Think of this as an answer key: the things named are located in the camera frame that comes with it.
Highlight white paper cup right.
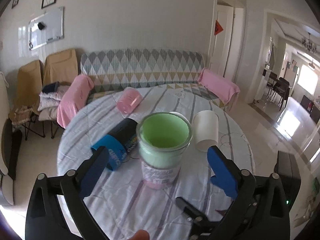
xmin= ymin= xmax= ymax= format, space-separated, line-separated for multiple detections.
xmin=193 ymin=110 xmax=219 ymax=152

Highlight pink plastic cup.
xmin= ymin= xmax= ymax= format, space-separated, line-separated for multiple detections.
xmin=117 ymin=87 xmax=143 ymax=114

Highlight operator hand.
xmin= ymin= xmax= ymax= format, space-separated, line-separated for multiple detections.
xmin=129 ymin=230 xmax=150 ymax=240

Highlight striped white tablecloth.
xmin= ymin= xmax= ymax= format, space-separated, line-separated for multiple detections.
xmin=57 ymin=86 xmax=255 ymax=239

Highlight blue black metal can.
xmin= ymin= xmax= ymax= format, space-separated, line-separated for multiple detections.
xmin=91 ymin=118 xmax=138 ymax=171

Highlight pink towel left armrest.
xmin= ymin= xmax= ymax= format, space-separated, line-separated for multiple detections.
xmin=57 ymin=74 xmax=94 ymax=128

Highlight pink towel armrest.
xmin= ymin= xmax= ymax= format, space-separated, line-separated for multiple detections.
xmin=57 ymin=74 xmax=94 ymax=128
xmin=198 ymin=68 xmax=240 ymax=106

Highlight folded clothes pile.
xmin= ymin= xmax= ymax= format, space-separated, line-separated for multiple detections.
xmin=37 ymin=82 xmax=70 ymax=121

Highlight pink towel right armrest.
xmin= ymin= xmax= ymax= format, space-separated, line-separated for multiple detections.
xmin=198 ymin=68 xmax=240 ymax=106

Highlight dining chairs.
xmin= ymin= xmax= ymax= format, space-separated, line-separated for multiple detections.
xmin=266 ymin=72 xmax=290 ymax=110

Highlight tan folding chair left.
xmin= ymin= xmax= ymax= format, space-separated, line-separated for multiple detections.
xmin=9 ymin=60 xmax=46 ymax=139

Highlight tan folding chair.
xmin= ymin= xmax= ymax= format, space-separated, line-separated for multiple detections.
xmin=43 ymin=49 xmax=78 ymax=86
xmin=9 ymin=60 xmax=46 ymax=139

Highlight tan folding chair right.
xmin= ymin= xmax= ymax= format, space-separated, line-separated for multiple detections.
xmin=43 ymin=49 xmax=78 ymax=86

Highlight sofa with diamond cover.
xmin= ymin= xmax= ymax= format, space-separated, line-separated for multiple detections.
xmin=80 ymin=48 xmax=228 ymax=110

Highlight white door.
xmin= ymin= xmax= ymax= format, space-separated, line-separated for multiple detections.
xmin=207 ymin=0 xmax=246 ymax=81

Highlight chandelier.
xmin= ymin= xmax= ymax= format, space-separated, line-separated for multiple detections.
xmin=302 ymin=33 xmax=317 ymax=54

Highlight red door decoration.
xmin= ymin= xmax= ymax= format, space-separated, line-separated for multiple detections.
xmin=214 ymin=20 xmax=224 ymax=36

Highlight white whiteboard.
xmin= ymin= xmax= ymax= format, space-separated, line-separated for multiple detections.
xmin=28 ymin=7 xmax=64 ymax=50

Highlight small black framed picture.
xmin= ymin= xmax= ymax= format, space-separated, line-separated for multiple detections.
xmin=11 ymin=0 xmax=19 ymax=9

